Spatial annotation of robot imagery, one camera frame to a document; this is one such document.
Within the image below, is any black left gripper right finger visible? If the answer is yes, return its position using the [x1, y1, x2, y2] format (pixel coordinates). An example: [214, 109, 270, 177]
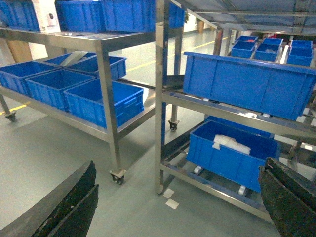
[259, 157, 316, 237]

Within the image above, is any large blue bin on rack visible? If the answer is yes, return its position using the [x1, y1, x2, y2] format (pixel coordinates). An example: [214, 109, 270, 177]
[183, 52, 316, 120]

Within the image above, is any stainless steel flow rack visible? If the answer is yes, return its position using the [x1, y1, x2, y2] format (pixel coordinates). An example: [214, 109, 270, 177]
[155, 0, 316, 223]

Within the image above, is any front blue crate on cart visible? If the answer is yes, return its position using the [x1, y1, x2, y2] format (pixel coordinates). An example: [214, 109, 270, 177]
[64, 79, 144, 128]

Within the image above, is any left blue crate on cart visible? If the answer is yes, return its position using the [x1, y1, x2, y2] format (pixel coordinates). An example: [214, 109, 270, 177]
[0, 61, 61, 96]

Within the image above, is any blue bin with white bags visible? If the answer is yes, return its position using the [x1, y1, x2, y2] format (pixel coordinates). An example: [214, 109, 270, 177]
[187, 121, 280, 193]

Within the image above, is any white product box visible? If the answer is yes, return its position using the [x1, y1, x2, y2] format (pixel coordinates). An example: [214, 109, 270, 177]
[32, 0, 61, 33]

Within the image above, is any middle blue crate on cart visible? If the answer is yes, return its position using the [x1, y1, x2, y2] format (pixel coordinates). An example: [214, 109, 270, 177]
[25, 69, 95, 112]

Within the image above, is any rear blue crate on cart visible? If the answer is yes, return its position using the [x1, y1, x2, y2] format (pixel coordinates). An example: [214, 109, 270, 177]
[43, 52, 126, 81]

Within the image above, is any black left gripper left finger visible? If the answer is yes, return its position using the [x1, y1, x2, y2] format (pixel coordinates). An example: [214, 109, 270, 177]
[0, 161, 99, 237]

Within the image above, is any blue crate on cart top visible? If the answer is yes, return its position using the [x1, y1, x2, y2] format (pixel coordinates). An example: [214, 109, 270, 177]
[55, 0, 156, 33]

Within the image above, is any blue crate on cart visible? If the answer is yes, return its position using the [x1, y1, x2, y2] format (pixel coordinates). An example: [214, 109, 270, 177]
[64, 79, 144, 128]
[0, 61, 61, 96]
[25, 69, 95, 112]
[55, 0, 156, 33]
[43, 52, 126, 81]

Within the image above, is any stainless steel cart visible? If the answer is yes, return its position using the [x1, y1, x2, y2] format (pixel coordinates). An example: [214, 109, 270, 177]
[0, 28, 157, 185]

